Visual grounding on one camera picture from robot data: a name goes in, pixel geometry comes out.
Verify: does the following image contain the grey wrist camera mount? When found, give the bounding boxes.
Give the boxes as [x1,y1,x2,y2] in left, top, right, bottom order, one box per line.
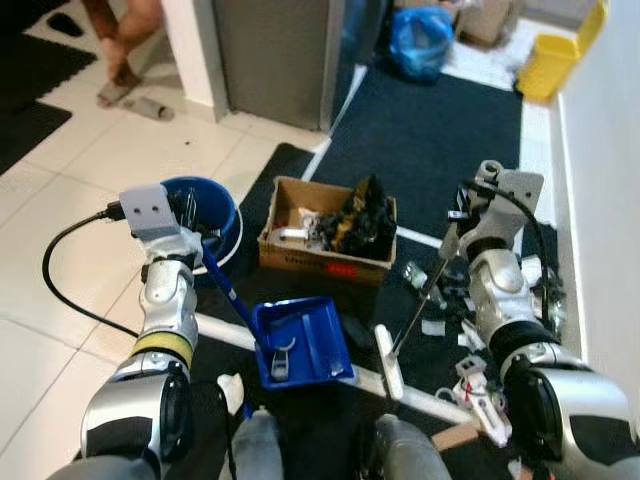
[470,160,546,251]
[118,184,206,263]

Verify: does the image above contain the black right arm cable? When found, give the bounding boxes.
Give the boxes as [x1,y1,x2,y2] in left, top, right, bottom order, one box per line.
[463,178,553,301]

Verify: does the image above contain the dark blue carpet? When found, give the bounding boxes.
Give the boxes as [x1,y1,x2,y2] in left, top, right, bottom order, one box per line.
[310,62,527,253]

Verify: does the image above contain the white floor strip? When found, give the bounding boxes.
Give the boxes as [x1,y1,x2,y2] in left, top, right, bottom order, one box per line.
[195,313,506,433]

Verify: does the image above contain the black floor mat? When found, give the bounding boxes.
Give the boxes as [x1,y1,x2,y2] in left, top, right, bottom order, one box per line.
[190,143,471,480]

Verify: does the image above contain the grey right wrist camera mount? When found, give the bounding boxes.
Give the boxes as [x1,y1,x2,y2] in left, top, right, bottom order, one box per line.
[470,160,546,251]

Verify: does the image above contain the grey robot right leg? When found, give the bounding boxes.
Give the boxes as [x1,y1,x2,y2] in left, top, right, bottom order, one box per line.
[375,415,453,480]

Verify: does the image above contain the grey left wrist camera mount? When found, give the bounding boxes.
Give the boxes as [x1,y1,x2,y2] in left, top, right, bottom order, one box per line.
[118,184,206,263]

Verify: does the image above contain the white crumpled paper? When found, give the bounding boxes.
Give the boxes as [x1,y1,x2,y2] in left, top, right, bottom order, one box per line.
[217,373,247,417]

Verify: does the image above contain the blue plastic rubbish bag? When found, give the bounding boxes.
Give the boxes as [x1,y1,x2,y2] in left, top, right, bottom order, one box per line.
[388,5,457,84]

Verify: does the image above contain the grey robot leg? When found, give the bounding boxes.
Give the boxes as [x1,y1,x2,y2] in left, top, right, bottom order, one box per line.
[375,415,453,480]
[230,408,287,480]

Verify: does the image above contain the person with bare legs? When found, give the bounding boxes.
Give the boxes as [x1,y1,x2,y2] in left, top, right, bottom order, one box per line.
[80,0,166,91]

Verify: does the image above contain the grey slipper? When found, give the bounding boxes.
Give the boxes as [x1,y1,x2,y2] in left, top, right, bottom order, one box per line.
[97,82,137,109]
[135,97,177,124]

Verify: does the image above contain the brown cardboard box with junk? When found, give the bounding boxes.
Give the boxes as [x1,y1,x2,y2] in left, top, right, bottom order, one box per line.
[257,177,399,289]

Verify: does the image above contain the blue plastic bucket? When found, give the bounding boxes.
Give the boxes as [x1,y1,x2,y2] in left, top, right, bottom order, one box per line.
[160,177,243,273]

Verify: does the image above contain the blue long-handled dustpan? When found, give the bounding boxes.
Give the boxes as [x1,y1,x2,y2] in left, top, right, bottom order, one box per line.
[198,243,356,390]

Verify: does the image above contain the white broom with thin stick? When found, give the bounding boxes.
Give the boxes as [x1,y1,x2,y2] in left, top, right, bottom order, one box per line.
[374,228,463,402]

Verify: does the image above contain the clear plastic bottle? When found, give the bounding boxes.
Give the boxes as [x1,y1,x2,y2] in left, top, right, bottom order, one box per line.
[400,260,432,293]

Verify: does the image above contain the grey robot left leg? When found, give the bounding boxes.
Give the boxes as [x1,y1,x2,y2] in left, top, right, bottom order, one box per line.
[230,408,287,480]

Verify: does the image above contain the black crumpled bag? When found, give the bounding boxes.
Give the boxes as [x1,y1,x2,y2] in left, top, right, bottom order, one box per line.
[335,177,398,257]

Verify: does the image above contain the grey metal door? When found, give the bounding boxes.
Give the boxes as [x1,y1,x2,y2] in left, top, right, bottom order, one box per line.
[213,0,386,133]

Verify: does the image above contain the open cardboard box with clutter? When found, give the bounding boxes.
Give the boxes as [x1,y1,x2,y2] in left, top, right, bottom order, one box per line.
[455,0,517,48]

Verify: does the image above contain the black foam puzzle mat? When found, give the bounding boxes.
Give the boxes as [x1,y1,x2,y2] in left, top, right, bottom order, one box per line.
[0,0,98,173]

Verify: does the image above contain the yellow plastic bin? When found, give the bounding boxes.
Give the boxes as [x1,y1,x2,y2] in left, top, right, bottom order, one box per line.
[515,0,609,105]

